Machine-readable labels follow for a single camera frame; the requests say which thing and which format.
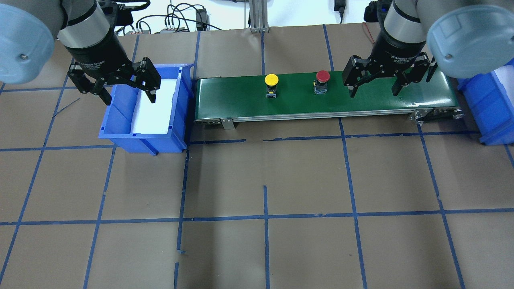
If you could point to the aluminium frame post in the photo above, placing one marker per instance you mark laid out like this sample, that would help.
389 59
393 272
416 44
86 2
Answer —
258 13

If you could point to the blue plastic bin left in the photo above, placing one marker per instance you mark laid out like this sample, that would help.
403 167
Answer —
117 120

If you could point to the blue plastic bin right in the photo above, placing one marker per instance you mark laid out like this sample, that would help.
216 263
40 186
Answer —
490 99

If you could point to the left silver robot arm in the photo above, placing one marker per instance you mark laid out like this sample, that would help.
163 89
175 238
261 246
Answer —
29 29

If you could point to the white foam pad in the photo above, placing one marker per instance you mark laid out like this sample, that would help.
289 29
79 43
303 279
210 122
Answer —
154 118

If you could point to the red push button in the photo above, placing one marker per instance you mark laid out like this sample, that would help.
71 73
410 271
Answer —
320 84

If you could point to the green conveyor belt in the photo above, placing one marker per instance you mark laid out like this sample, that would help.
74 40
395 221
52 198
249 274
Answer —
227 100

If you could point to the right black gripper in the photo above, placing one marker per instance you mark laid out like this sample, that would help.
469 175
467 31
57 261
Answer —
395 51

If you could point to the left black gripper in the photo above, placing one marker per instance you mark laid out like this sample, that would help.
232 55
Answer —
97 57

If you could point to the blue plastic bin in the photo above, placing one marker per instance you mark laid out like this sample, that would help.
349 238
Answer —
117 120
490 99

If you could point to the black power adapter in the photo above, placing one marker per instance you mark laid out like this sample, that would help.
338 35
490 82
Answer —
201 19

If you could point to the yellow push button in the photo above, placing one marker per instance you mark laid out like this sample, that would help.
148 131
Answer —
271 81

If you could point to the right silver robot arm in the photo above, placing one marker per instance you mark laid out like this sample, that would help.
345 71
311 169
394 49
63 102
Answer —
462 38

